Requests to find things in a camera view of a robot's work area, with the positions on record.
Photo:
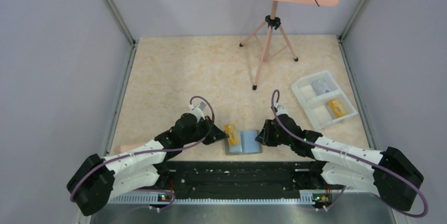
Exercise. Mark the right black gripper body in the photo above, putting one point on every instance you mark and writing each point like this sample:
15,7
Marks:
274,138

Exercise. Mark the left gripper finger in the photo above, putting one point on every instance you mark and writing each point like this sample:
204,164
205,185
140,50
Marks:
217,137
216,132

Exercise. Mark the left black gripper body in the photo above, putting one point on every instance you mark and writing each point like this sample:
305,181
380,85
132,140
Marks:
203,127

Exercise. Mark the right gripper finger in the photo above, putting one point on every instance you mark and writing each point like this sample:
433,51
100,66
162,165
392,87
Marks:
262,139
264,133

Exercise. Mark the grey card holder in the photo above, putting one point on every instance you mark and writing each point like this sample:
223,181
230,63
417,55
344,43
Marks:
248,144

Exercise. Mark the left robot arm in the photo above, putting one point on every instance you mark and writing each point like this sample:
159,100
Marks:
100,179

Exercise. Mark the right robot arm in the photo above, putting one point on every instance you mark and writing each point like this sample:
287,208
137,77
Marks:
387,174

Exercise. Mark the silver card in tray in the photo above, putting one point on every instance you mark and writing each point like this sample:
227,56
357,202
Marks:
320,86

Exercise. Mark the gold cards in tray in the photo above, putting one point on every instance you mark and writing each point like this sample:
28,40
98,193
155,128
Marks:
336,108

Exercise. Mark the white divided plastic tray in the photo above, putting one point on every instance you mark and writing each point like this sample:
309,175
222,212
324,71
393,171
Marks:
315,107

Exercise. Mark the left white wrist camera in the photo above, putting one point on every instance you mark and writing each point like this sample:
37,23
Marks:
198,110

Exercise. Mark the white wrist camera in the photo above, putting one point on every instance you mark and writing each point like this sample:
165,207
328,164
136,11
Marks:
198,110
280,110

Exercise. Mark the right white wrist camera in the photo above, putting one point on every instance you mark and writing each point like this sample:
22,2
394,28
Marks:
280,110

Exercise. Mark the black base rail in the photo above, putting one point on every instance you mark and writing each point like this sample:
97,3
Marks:
257,182

